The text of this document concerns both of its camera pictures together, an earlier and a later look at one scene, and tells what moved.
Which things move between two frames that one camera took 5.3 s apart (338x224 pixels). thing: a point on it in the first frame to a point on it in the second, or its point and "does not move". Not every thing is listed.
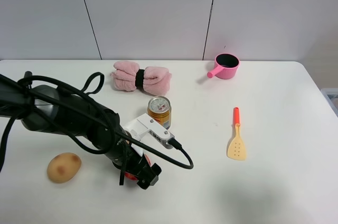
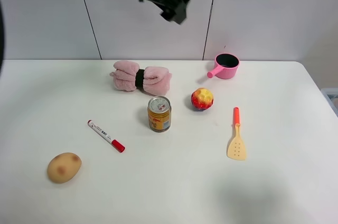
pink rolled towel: (127, 76) does not move
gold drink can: (159, 109) does not move
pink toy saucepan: (225, 66) does not move
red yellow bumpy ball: (132, 177) to (202, 99)
